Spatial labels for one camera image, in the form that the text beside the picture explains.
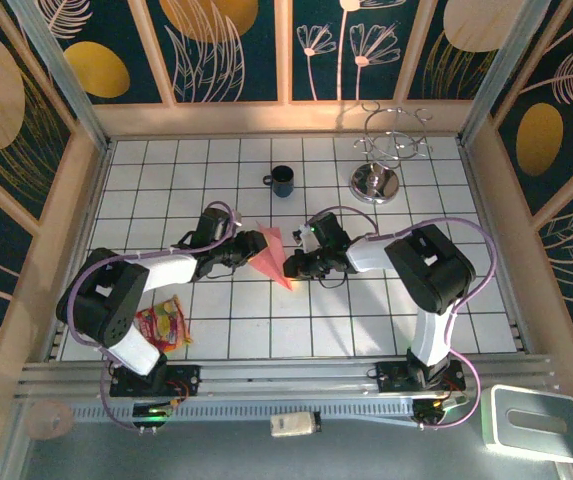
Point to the pink paper sheet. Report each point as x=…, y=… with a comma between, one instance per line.
x=272, y=260

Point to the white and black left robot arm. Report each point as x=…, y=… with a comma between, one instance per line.
x=171, y=265

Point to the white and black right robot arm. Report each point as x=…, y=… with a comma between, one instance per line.
x=433, y=330

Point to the chrome mug tree stand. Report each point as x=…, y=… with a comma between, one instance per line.
x=375, y=185

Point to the dark blue mug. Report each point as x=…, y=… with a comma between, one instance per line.
x=282, y=181

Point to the colourful fruit candy packet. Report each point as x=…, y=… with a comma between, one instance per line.
x=166, y=325

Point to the white adapter box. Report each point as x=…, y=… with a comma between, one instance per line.
x=293, y=425

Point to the black controller board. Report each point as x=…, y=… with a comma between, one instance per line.
x=151, y=417
x=433, y=411

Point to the round wooden disc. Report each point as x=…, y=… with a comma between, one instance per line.
x=48, y=421

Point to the grey metal stand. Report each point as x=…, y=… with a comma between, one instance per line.
x=536, y=440

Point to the aluminium mounting rail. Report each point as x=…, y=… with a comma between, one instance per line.
x=286, y=380

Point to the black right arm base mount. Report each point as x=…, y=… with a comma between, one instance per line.
x=391, y=377

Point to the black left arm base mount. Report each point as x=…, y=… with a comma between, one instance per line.
x=186, y=381

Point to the aluminium frame post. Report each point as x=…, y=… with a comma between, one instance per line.
x=66, y=75
x=503, y=65

